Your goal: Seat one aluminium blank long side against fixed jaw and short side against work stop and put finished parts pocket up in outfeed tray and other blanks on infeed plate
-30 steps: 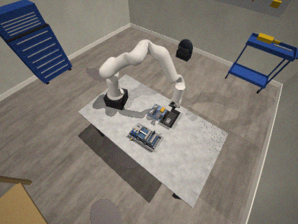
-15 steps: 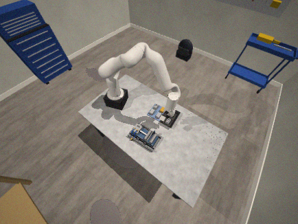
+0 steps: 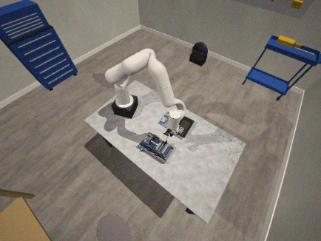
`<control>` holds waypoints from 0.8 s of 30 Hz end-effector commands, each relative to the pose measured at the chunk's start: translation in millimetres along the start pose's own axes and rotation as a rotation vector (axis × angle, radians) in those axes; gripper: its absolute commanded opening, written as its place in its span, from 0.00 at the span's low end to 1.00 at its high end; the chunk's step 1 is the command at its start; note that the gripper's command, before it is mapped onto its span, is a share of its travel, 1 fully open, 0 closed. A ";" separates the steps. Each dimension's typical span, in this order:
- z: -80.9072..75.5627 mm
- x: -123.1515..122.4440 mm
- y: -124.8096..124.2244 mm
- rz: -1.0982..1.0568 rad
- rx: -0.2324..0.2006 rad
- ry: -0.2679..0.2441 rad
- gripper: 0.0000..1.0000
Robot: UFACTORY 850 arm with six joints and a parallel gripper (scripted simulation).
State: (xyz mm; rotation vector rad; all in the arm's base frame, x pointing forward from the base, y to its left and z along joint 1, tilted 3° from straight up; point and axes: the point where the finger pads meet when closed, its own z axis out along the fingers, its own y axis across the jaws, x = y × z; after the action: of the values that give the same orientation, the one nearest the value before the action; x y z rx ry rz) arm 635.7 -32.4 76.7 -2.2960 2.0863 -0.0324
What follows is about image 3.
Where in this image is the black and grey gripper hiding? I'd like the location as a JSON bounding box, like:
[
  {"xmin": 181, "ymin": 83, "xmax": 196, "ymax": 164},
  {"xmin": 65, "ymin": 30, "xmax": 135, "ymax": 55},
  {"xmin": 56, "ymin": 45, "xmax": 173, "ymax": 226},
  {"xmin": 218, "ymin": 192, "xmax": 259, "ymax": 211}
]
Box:
[{"xmin": 166, "ymin": 124, "xmax": 179, "ymax": 136}]

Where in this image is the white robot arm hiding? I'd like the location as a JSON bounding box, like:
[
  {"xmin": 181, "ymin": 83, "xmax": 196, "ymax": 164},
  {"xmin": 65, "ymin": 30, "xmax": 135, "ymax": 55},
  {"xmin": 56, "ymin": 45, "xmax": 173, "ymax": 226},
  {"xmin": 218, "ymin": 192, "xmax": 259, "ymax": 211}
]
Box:
[{"xmin": 105, "ymin": 49, "xmax": 186, "ymax": 141}]

